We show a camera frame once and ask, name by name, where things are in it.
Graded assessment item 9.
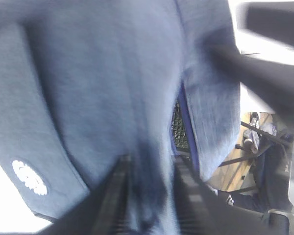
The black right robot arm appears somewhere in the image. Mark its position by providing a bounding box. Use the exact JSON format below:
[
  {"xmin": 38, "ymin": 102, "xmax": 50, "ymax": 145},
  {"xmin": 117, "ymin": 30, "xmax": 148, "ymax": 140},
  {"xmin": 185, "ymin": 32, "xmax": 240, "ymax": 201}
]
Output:
[{"xmin": 206, "ymin": 1, "xmax": 294, "ymax": 128}]

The black frame and clutter background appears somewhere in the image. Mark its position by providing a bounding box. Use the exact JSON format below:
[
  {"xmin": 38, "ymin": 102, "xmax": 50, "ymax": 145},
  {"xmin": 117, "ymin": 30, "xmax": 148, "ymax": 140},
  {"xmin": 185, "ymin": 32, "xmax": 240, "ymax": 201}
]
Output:
[{"xmin": 205, "ymin": 111, "xmax": 294, "ymax": 235}]

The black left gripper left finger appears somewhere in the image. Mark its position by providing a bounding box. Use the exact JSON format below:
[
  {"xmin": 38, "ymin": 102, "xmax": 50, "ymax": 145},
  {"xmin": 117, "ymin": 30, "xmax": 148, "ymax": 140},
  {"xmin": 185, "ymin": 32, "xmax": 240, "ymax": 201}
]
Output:
[{"xmin": 38, "ymin": 155, "xmax": 131, "ymax": 235}]

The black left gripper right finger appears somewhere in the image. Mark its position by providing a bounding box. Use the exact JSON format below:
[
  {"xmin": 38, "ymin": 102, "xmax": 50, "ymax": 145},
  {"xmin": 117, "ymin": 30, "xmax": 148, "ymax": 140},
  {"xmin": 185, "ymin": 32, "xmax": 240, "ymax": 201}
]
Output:
[{"xmin": 174, "ymin": 155, "xmax": 270, "ymax": 235}]

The dark navy fabric lunch bag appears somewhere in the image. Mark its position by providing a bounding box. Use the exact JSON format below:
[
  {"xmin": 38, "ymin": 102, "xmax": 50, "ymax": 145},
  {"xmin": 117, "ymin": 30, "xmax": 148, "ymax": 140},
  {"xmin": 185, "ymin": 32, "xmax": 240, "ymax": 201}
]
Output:
[{"xmin": 0, "ymin": 0, "xmax": 240, "ymax": 235}]

